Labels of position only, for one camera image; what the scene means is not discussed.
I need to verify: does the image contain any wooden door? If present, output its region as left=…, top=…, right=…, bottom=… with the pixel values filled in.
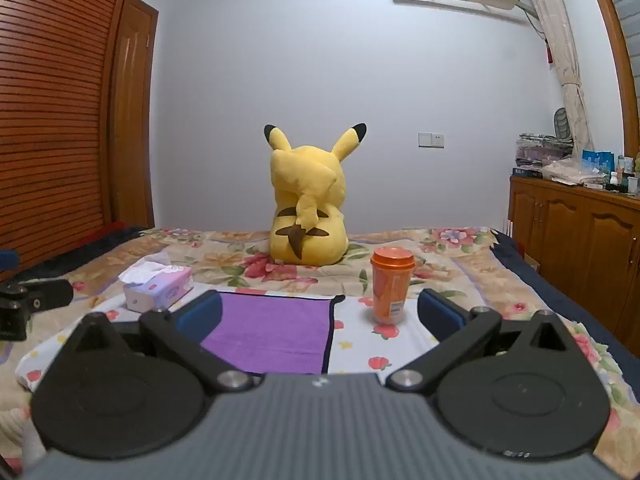
left=106, top=0, right=160, bottom=231

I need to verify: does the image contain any wooden louvered wardrobe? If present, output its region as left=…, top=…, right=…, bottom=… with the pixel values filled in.
left=0, top=0, right=142, bottom=282

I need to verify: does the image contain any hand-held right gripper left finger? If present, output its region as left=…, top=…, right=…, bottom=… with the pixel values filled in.
left=64, top=289, right=255, bottom=395

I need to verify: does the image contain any yellow plush toy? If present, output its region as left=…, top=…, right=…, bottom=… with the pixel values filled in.
left=263, top=123, right=368, bottom=266

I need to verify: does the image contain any beige curtain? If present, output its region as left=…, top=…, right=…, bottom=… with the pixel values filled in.
left=516, top=0, right=594, bottom=144

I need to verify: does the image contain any wooden window frame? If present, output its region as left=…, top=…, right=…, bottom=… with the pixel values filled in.
left=581, top=0, right=640, bottom=163

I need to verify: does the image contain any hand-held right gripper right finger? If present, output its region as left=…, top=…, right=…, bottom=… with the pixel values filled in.
left=385, top=288, right=577, bottom=394

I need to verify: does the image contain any navy mattress edge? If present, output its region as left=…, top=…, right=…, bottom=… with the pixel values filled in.
left=491, top=229, right=640, bottom=397

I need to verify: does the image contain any grey mesh object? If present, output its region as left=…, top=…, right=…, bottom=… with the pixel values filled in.
left=552, top=107, right=572, bottom=141

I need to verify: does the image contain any white fruit-print cloth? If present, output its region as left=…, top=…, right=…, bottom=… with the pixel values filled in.
left=15, top=287, right=442, bottom=392

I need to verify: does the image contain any stack of folded fabrics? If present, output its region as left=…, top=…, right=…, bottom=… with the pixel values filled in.
left=515, top=132, right=574, bottom=169

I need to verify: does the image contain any orange lidded cup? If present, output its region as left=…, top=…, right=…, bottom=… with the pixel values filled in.
left=369, top=246, right=417, bottom=326

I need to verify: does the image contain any tissue box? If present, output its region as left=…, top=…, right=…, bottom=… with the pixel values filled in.
left=118, top=260, right=195, bottom=312

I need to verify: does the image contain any purple towel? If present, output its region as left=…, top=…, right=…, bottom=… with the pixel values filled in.
left=200, top=292, right=347, bottom=376

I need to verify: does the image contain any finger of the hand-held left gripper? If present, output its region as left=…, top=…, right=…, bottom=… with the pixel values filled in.
left=0, top=279, right=75, bottom=342

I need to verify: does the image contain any wooden cabinet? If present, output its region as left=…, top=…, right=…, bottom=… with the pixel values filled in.
left=507, top=175, right=640, bottom=347

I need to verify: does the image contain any beige folded cloth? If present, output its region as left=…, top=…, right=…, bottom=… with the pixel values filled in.
left=542, top=158, right=609, bottom=187

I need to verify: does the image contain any blue box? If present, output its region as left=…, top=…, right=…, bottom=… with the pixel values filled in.
left=581, top=149, right=616, bottom=174

